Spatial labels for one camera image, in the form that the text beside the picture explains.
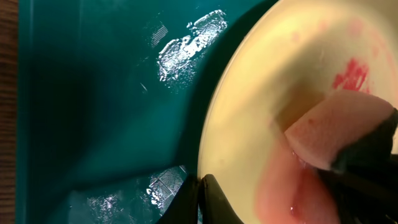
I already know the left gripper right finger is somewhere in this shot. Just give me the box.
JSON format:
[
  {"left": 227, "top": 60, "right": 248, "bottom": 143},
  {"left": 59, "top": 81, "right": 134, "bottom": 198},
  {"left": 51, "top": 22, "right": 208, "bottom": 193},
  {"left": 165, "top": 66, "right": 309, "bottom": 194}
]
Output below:
[{"left": 200, "top": 174, "right": 243, "bottom": 224}]

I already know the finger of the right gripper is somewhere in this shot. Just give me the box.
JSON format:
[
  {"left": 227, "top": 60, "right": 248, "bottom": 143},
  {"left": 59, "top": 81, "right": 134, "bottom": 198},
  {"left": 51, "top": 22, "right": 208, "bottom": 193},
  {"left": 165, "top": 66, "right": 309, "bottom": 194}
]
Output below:
[{"left": 318, "top": 154, "right": 397, "bottom": 224}]

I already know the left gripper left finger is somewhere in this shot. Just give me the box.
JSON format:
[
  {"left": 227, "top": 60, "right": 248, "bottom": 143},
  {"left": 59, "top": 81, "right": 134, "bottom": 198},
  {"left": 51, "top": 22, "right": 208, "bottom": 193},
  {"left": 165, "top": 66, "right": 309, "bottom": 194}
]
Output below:
[{"left": 156, "top": 175, "right": 200, "bottom": 224}]

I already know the pink and black sponge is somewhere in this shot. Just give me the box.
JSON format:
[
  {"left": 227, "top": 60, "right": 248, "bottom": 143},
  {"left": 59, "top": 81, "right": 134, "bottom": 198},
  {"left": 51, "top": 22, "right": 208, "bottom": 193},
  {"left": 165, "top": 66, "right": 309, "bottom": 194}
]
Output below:
[{"left": 285, "top": 90, "right": 394, "bottom": 170}]

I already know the yellow plate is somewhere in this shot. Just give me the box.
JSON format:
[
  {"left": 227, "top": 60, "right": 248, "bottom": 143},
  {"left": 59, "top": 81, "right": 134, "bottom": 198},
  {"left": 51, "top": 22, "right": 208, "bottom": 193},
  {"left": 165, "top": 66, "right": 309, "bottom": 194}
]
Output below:
[{"left": 198, "top": 0, "right": 397, "bottom": 223}]

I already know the teal plastic tray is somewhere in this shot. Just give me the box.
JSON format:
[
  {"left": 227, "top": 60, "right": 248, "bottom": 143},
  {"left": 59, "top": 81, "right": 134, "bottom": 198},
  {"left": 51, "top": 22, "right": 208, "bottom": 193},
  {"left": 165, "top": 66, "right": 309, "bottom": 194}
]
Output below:
[{"left": 16, "top": 0, "right": 273, "bottom": 223}]

